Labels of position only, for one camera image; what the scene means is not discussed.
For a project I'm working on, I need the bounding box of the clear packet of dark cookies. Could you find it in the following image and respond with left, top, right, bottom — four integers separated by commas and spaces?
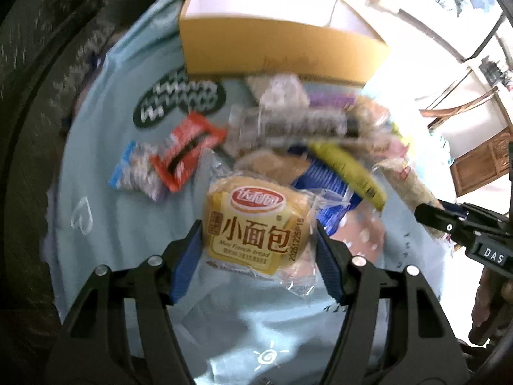
228, 104, 358, 157

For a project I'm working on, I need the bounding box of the red snack packet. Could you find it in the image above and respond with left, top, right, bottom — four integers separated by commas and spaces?
151, 112, 227, 192

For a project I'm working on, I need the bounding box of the person's right hand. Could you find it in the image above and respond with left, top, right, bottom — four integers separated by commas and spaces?
468, 265, 506, 346

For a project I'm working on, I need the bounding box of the purple-topped mixed snack packet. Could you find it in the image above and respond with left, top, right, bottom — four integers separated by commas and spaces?
308, 91, 358, 110

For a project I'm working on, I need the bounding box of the yellow-green snack packet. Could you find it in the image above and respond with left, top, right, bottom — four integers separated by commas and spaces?
308, 140, 388, 211

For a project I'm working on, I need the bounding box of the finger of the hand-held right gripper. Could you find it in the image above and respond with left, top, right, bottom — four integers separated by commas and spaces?
415, 201, 513, 249

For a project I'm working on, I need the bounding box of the yellow cardboard box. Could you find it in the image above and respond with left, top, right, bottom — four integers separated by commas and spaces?
178, 0, 389, 87

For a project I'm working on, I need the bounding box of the light blue printed blanket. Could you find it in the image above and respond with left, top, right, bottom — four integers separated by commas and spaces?
44, 0, 453, 385

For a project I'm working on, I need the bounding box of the blue and white snack packet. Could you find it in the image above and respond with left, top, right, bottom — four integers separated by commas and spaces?
108, 141, 169, 201

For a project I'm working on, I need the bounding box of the wooden chair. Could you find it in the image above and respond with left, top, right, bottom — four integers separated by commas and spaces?
419, 87, 501, 130

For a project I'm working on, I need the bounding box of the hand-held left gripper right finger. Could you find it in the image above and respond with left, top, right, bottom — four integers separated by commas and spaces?
315, 225, 469, 385

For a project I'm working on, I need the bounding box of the brown wooden cabinet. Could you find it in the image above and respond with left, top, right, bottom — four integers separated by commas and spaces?
449, 127, 513, 198

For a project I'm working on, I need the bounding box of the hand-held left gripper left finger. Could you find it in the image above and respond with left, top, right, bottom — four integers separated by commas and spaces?
44, 220, 203, 385

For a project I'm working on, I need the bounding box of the dark carved wooden furniture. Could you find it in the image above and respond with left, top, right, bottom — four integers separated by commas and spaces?
0, 0, 169, 385

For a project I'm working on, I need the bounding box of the clear crinkled snack packet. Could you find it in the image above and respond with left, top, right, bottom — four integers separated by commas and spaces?
246, 73, 310, 109

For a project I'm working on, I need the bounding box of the long tan cracker packet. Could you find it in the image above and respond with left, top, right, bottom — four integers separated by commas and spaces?
376, 157, 447, 239

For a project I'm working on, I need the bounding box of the yellow bread packet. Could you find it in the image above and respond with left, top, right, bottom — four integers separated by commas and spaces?
201, 174, 321, 298

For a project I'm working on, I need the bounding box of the dark blue snack packet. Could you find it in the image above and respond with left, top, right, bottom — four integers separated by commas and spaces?
292, 157, 359, 235

